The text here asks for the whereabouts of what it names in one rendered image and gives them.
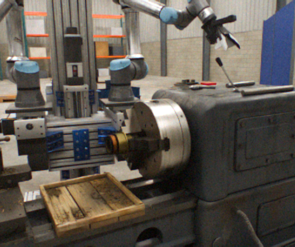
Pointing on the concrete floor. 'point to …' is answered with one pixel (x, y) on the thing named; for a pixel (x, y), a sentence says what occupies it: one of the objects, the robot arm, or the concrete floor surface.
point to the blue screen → (279, 46)
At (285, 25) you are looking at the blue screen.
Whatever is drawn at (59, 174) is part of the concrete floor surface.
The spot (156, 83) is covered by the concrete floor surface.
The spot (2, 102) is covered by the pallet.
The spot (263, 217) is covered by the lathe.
